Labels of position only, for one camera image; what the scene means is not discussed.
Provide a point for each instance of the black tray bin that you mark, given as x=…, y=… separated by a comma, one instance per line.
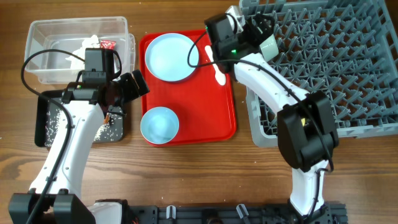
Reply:
x=41, y=104

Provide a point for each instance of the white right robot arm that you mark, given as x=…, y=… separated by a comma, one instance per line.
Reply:
x=306, y=128

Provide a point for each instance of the white tissue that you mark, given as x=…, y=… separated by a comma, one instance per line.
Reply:
x=78, y=47

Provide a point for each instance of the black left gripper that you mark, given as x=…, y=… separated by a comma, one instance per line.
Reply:
x=132, y=91

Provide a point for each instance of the grey dishwasher rack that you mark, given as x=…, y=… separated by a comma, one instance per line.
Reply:
x=346, y=49

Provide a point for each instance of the light blue plate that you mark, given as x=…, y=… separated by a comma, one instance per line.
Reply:
x=167, y=57

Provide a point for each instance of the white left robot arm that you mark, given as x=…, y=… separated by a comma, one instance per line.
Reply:
x=54, y=196

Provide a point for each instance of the red serving tray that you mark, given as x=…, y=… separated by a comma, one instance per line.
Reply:
x=205, y=109

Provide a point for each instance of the light blue bowl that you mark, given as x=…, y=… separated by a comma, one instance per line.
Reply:
x=159, y=125

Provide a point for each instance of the white rice grains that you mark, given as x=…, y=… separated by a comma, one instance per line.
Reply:
x=111, y=131

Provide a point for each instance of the red snack wrapper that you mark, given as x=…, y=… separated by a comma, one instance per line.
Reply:
x=107, y=44

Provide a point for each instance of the white plastic spoon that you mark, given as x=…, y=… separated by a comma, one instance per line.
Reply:
x=219, y=76

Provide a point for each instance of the orange carrot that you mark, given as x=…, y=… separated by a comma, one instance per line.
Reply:
x=106, y=120

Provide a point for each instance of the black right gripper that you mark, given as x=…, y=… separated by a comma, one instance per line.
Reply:
x=265, y=31

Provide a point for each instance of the mint green bowl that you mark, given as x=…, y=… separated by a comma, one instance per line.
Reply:
x=269, y=48

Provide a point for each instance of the clear plastic bin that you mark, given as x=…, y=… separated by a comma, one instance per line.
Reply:
x=52, y=67

